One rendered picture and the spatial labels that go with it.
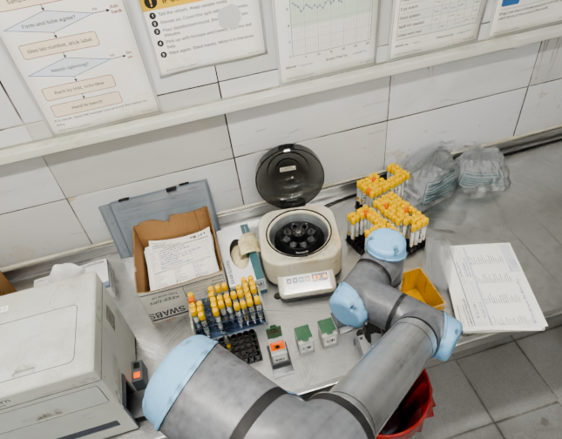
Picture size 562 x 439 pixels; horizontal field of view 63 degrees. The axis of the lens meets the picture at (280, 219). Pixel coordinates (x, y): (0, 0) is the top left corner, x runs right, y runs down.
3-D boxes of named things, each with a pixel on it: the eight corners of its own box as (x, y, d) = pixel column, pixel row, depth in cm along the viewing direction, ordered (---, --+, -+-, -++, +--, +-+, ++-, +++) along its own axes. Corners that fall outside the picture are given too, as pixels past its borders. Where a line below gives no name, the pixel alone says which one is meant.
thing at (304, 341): (300, 356, 122) (298, 342, 118) (294, 341, 126) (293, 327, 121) (314, 352, 123) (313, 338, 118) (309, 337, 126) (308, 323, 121)
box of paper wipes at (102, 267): (41, 320, 139) (20, 295, 130) (42, 291, 147) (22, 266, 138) (116, 296, 143) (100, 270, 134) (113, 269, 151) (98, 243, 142)
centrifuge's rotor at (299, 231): (278, 269, 137) (275, 253, 132) (273, 233, 148) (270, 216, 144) (328, 261, 138) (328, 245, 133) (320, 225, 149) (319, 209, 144)
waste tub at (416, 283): (396, 341, 123) (399, 320, 116) (374, 301, 132) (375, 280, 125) (441, 325, 125) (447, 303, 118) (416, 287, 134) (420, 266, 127)
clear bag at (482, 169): (452, 194, 161) (459, 163, 151) (446, 164, 173) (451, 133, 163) (514, 194, 158) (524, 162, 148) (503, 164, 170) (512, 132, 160)
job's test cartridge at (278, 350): (274, 368, 119) (271, 355, 115) (270, 352, 122) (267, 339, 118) (289, 363, 120) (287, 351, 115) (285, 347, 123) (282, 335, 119)
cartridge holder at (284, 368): (274, 378, 118) (272, 372, 116) (267, 348, 125) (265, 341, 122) (294, 373, 119) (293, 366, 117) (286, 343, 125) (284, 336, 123)
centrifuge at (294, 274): (268, 306, 135) (263, 280, 126) (260, 233, 156) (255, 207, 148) (349, 293, 135) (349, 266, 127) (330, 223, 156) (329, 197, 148)
